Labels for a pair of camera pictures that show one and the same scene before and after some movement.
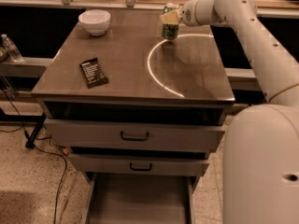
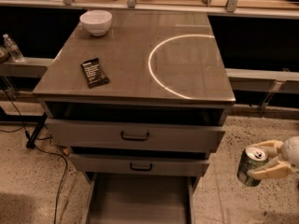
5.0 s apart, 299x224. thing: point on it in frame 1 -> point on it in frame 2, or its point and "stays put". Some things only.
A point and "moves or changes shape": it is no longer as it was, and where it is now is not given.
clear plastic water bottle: [11, 49] stays put
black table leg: [30, 143] stays put
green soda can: [170, 31] moves or changes shape
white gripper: [188, 16] -> [291, 152]
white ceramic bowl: [95, 21] stays put
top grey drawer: [110, 133] stays put
